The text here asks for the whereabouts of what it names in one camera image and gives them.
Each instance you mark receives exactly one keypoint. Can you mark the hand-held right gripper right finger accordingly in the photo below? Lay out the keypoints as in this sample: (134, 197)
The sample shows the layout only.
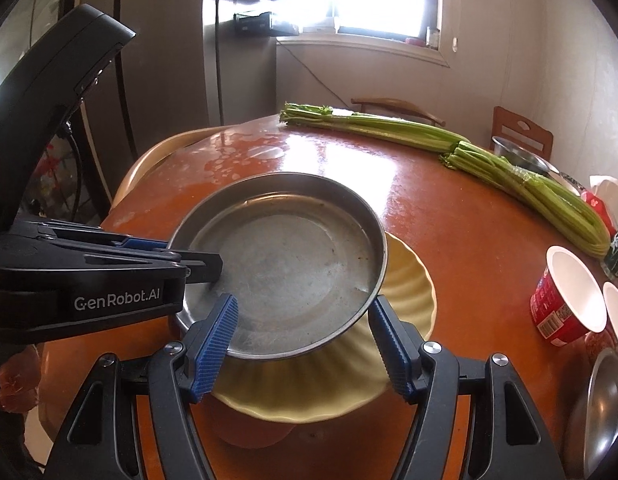
(394, 355)

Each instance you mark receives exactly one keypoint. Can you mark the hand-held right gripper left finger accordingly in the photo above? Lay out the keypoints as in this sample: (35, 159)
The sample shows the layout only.
(216, 345)

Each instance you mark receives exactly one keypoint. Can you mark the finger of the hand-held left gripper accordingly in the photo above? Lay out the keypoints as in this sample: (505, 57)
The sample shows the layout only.
(144, 244)
(204, 267)

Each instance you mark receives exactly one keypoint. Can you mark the yellow shell-shaped plate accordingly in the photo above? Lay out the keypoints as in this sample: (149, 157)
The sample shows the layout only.
(409, 285)

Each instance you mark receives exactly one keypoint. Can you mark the round metal pan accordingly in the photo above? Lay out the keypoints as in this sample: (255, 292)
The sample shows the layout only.
(289, 260)

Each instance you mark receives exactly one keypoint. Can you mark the stainless steel bowl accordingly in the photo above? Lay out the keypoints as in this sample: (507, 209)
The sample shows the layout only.
(604, 410)

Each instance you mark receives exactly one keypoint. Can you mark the beige chair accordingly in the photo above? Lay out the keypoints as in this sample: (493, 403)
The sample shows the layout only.
(154, 152)

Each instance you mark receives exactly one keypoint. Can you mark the grey refrigerator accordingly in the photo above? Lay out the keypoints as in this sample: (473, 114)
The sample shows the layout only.
(164, 60)

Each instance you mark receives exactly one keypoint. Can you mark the wrapped celery bunch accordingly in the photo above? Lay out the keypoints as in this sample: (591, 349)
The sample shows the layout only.
(549, 200)

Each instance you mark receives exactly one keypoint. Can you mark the long celery bunch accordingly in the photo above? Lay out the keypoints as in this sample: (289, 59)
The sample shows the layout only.
(369, 122)

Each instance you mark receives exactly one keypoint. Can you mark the small steel bowl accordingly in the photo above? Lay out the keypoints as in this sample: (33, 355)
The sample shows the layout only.
(514, 150)

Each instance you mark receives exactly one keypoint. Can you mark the curved wooden chair back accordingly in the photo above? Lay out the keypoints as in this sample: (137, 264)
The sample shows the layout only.
(389, 105)

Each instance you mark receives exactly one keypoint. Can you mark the red and white tissue pack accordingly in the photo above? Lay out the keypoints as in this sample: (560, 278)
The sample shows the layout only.
(601, 200)

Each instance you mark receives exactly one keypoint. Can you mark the wooden chair with cutout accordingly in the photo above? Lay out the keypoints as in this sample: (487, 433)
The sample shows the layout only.
(509, 120)

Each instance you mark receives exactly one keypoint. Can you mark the small bottle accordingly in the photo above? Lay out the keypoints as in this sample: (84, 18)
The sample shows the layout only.
(432, 37)

